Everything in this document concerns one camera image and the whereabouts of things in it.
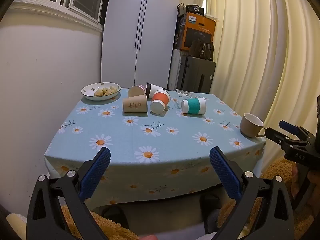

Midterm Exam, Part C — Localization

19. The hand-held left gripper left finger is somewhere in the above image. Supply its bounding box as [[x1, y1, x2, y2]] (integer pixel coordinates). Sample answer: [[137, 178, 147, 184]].
[[26, 146, 112, 240]]

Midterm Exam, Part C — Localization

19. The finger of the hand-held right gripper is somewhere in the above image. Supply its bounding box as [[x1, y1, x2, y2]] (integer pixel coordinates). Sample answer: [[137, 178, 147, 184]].
[[265, 127, 294, 147], [279, 120, 313, 141]]

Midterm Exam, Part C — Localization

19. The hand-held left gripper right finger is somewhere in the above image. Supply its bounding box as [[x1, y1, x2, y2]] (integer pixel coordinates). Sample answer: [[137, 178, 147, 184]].
[[209, 146, 295, 240]]

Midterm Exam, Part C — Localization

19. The beige mug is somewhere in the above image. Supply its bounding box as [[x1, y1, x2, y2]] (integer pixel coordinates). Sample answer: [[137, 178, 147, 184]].
[[240, 113, 267, 138]]

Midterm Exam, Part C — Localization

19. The teal sleeve white cup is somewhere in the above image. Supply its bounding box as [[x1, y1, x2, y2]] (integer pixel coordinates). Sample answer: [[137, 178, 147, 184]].
[[181, 97, 207, 114]]

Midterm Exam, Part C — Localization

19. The brown paper cup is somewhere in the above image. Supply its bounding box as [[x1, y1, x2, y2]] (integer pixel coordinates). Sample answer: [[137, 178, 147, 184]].
[[122, 94, 148, 113]]

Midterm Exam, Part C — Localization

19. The pink paper cup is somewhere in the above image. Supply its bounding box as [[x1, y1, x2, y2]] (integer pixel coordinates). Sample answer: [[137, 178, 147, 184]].
[[127, 84, 146, 98]]

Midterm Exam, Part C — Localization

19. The orange sleeve white cup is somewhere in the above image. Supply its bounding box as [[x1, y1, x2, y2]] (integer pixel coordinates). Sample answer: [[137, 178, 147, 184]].
[[150, 89, 171, 114]]

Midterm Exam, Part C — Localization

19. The black sleeve white cup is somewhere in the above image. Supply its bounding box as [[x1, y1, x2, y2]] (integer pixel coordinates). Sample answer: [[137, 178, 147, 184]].
[[145, 82, 164, 98]]

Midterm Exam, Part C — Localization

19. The person's right hand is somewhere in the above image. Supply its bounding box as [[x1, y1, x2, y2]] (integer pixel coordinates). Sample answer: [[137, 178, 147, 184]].
[[291, 164, 320, 199]]

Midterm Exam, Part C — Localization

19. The brown fluffy rug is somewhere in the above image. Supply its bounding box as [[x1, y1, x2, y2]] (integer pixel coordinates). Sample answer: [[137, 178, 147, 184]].
[[59, 158, 316, 240]]

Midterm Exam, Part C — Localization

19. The dark slipper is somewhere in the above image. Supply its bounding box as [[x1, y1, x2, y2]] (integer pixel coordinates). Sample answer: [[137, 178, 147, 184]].
[[199, 192, 223, 233]]

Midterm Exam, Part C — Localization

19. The blue daisy tablecloth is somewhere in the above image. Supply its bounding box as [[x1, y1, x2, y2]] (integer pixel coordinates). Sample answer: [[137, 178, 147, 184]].
[[44, 90, 267, 204]]

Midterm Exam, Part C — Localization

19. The cream curtain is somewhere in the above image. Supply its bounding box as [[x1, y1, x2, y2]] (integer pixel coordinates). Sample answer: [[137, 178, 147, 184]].
[[204, 0, 320, 161]]

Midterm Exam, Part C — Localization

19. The white floral plate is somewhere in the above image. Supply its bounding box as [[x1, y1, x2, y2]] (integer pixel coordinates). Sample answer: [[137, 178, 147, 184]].
[[81, 82, 122, 101]]

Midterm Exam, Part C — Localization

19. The cream cloth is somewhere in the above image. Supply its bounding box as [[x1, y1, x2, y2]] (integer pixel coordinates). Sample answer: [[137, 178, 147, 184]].
[[6, 212, 27, 240]]

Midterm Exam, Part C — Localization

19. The grey suitcase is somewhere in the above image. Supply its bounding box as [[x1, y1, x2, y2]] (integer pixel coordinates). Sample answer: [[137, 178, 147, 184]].
[[177, 56, 217, 94]]

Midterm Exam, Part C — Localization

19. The black handbag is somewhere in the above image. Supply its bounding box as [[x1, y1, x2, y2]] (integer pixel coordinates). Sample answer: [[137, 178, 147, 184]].
[[189, 40, 215, 61]]

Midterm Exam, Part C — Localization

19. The white suitcase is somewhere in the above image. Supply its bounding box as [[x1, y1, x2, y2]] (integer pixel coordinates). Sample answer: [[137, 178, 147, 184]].
[[167, 49, 188, 91]]

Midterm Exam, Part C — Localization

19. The orange cardboard box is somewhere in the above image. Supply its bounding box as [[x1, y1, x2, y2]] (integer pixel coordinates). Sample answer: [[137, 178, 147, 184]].
[[174, 12, 217, 51]]

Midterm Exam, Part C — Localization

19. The white wardrobe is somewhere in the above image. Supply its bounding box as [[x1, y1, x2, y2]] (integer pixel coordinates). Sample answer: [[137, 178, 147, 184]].
[[101, 0, 183, 91]]

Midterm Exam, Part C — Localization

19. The black camera bag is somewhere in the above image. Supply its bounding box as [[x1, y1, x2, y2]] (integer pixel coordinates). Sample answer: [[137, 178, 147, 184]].
[[186, 4, 205, 16]]

